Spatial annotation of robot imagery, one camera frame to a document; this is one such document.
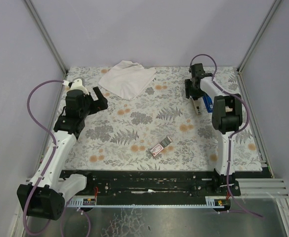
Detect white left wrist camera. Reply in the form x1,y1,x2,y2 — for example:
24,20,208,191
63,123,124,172
62,77,89,95

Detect right aluminium frame post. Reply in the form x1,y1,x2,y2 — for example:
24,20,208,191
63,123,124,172
237,0,283,73

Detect left aluminium frame post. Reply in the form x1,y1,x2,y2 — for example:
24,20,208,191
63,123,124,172
23,0,68,75

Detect white folded cloth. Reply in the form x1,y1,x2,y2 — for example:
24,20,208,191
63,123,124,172
98,60,156,101

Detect blue stapler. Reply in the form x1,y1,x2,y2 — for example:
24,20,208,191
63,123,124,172
203,95,213,113

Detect white slotted cable duct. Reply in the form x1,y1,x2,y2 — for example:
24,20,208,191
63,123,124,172
67,196,225,210

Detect beige stapler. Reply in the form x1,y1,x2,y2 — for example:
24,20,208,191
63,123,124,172
191,97,201,115

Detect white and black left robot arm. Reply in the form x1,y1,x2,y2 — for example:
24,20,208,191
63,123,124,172
17,87,108,220

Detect aluminium frame post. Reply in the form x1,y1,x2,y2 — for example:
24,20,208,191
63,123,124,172
23,0,68,75
237,0,283,73

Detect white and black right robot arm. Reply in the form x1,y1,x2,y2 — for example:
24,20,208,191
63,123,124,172
185,63,243,198

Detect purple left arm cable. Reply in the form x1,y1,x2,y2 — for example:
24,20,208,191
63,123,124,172
22,79,71,235

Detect red and white staple box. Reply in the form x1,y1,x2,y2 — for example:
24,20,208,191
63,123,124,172
150,136,172,157

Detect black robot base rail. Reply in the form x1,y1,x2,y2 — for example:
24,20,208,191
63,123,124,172
60,169,241,206

